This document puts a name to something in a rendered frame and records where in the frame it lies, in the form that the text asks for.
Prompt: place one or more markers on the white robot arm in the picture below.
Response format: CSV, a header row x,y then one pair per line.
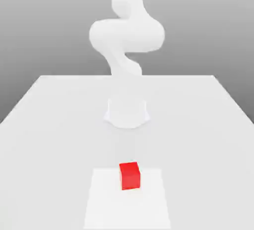
x,y
127,35

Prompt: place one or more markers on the small red cube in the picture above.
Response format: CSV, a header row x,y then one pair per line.
x,y
130,176

